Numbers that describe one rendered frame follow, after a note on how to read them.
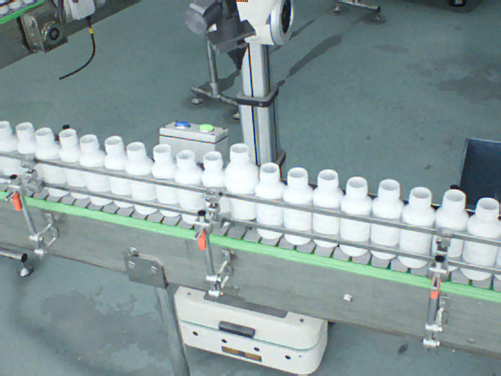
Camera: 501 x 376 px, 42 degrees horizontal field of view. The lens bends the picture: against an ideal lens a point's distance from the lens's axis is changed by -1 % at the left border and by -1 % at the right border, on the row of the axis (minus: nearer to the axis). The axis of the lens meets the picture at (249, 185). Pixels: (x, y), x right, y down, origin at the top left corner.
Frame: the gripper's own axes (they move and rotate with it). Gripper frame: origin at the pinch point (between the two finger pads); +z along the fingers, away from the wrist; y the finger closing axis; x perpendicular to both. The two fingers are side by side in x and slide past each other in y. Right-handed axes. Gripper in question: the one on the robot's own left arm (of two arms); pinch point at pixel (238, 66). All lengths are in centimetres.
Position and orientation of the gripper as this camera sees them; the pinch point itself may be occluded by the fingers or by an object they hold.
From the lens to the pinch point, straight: 155.0
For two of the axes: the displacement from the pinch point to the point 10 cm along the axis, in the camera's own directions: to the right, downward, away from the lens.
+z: 1.9, 7.2, 6.7
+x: -3.2, -6.0, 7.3
